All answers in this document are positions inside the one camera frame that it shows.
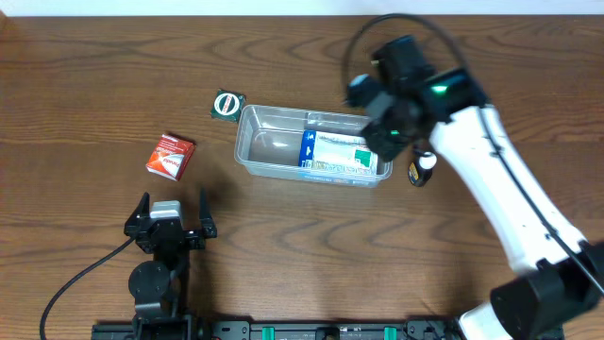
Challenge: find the red Panadol box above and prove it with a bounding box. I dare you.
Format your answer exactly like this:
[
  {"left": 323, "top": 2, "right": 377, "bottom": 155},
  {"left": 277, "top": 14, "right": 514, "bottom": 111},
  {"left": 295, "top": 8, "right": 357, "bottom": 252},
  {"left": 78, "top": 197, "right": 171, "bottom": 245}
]
[{"left": 145, "top": 134, "right": 196, "bottom": 181}]

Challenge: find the white green medicine box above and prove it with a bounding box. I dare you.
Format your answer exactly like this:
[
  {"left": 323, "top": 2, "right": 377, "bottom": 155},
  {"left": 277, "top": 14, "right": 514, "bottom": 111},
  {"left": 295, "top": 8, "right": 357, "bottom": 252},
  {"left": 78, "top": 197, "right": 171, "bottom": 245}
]
[{"left": 312, "top": 131, "right": 378, "bottom": 171}]

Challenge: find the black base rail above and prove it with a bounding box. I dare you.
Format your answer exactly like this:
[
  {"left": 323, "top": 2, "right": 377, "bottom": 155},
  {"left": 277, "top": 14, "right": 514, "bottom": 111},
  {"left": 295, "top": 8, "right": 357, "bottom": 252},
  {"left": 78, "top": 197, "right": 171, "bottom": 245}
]
[{"left": 91, "top": 320, "right": 565, "bottom": 340}]

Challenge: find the small dark bottle white cap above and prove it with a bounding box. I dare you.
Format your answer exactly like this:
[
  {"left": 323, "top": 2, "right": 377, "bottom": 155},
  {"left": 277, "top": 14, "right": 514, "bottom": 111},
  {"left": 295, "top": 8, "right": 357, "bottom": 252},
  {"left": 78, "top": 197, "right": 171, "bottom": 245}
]
[{"left": 408, "top": 150, "right": 437, "bottom": 187}]

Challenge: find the blue medicine box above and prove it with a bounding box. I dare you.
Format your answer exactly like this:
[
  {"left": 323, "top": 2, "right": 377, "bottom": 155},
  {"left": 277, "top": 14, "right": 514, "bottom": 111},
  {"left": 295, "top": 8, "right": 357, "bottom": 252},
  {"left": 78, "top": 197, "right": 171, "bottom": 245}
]
[{"left": 298, "top": 130, "right": 378, "bottom": 175}]

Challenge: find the green square box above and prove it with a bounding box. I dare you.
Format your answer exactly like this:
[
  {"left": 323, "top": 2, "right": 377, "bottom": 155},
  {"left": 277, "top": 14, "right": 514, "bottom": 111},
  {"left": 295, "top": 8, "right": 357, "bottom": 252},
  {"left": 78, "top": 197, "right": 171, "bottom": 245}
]
[{"left": 210, "top": 89, "right": 246, "bottom": 123}]

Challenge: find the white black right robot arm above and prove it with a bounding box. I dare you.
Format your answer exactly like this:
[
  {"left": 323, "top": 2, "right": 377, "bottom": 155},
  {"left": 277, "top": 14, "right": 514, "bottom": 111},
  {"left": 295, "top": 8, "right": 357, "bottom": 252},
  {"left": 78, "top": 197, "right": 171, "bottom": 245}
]
[{"left": 343, "top": 36, "right": 603, "bottom": 339}]

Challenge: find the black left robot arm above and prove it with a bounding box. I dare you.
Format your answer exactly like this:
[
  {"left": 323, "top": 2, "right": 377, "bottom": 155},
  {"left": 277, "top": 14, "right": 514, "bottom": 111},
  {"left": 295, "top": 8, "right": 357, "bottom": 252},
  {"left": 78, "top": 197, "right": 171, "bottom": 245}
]
[{"left": 124, "top": 191, "right": 218, "bottom": 339}]

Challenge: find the clear plastic container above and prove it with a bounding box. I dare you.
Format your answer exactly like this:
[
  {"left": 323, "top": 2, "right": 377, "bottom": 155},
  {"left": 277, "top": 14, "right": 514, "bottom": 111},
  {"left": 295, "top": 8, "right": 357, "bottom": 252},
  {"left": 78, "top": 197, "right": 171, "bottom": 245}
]
[{"left": 235, "top": 105, "right": 393, "bottom": 187}]

